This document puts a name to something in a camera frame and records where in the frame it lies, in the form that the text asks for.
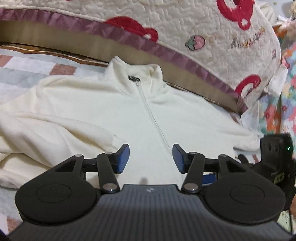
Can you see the checkered pastel floor rug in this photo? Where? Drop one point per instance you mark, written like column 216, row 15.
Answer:
column 30, row 71

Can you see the quilted bear print bedspread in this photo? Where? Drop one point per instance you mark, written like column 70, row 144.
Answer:
column 232, row 39

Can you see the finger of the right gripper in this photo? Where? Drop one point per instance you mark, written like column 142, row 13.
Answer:
column 208, row 179

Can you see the white fleece zip jacket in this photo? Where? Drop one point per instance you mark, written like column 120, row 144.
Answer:
column 104, row 122

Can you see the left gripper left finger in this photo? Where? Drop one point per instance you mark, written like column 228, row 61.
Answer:
column 109, row 165

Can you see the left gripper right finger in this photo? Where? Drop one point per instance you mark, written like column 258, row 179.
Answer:
column 191, row 164

